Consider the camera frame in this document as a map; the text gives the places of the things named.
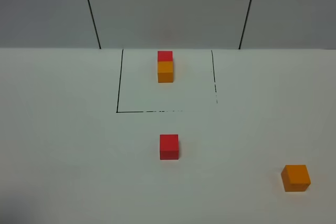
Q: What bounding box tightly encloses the red template block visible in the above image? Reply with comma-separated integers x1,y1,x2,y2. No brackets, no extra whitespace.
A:
157,50,173,62

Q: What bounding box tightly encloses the orange template block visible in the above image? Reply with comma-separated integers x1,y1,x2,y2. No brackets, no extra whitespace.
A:
157,61,174,83

